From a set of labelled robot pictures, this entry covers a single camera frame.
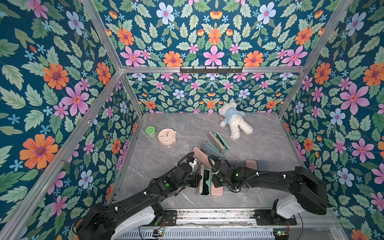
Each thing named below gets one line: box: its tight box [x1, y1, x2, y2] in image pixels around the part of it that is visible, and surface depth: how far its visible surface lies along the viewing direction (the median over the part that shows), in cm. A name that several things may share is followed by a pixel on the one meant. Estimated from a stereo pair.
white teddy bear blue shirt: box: [218, 102, 253, 140], surface depth 108 cm
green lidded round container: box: [145, 126, 156, 138], surface depth 107 cm
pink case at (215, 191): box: [211, 182, 224, 196], surface depth 81 cm
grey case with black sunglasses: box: [195, 163, 212, 197], surface depth 82 cm
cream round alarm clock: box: [157, 128, 177, 146], surface depth 106 cm
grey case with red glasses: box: [257, 160, 269, 171], surface depth 91 cm
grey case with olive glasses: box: [201, 141, 227, 159], surface depth 95 cm
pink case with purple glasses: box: [245, 159, 258, 171], surface depth 93 cm
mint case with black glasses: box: [208, 131, 231, 154], surface depth 100 cm
